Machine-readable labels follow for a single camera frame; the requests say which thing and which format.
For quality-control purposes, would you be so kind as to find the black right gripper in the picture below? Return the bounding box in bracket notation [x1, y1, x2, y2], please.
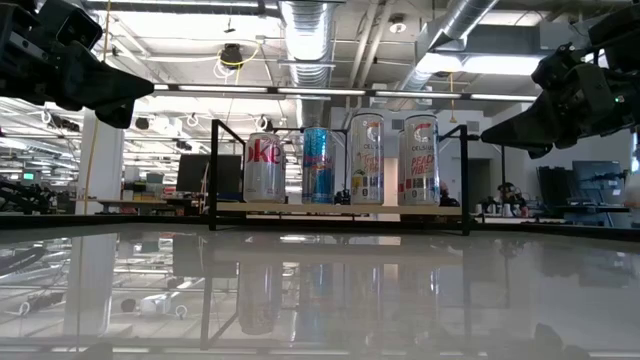
[481, 4, 640, 159]

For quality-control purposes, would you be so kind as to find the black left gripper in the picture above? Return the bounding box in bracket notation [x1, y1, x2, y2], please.
[0, 0, 154, 129]

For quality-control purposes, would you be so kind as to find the blue silver Red Bull can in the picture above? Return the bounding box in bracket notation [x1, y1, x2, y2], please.
[301, 125, 338, 205]

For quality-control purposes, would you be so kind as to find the gray monitor screen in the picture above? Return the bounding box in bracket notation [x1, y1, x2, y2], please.
[572, 159, 624, 204]

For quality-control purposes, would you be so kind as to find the black computer monitor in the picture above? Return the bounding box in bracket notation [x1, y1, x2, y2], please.
[175, 153, 245, 195]

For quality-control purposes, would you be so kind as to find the person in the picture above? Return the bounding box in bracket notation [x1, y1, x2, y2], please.
[438, 179, 461, 208]

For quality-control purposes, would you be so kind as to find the silver Diet Coke can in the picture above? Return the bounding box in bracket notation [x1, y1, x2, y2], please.
[242, 131, 288, 204]

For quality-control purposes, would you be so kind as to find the long linear ceiling light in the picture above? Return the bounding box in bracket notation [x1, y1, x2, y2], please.
[149, 83, 539, 104]

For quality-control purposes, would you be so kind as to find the yellow hanging pendant cord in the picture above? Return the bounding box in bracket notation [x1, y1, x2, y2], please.
[447, 72, 459, 125]

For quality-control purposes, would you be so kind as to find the black aluminium table frame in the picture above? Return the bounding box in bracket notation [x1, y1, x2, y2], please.
[0, 212, 640, 245]

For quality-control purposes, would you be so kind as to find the black ceiling cable reel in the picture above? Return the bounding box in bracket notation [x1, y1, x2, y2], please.
[218, 43, 245, 70]

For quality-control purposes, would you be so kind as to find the silver spiral ventilation duct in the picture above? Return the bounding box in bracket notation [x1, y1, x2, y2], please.
[394, 0, 501, 109]
[278, 0, 346, 127]

